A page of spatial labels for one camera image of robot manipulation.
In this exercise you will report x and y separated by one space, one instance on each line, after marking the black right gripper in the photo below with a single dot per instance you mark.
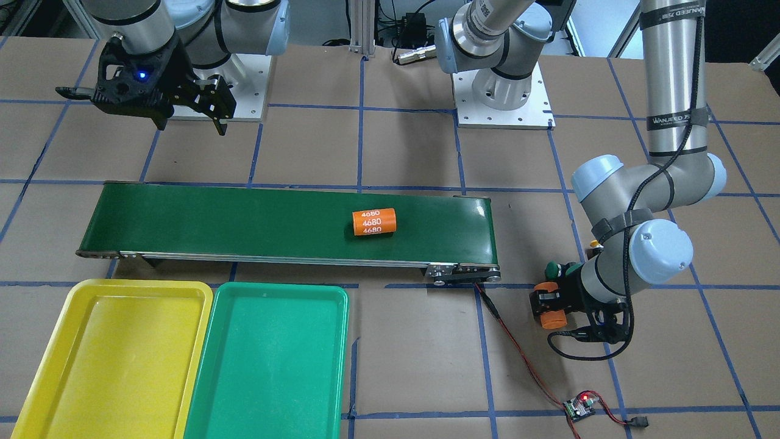
180 72

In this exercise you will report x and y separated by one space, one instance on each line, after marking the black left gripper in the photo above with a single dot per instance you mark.
570 284

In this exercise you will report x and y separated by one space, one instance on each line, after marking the plain orange cylinder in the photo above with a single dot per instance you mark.
551 320

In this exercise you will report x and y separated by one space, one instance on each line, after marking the orange cylinder labelled 4680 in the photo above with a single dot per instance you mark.
374 222

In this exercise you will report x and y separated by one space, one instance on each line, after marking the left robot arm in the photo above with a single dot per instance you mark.
502 40

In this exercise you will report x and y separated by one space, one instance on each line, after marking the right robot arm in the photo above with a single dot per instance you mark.
210 30

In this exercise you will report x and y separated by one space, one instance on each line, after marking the green push button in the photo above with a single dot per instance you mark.
554 271

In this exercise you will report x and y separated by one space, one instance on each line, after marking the green conveyor belt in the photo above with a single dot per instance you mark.
451 239

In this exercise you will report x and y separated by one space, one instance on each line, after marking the small controller circuit board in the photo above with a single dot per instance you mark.
580 407

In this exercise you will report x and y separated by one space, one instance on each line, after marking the green plastic tray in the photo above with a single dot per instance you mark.
272 363

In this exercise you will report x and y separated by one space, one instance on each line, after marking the yellow plastic tray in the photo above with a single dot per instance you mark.
121 362

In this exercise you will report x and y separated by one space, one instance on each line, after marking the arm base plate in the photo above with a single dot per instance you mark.
534 114
248 76

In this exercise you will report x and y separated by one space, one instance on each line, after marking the aluminium frame post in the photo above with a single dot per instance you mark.
362 27

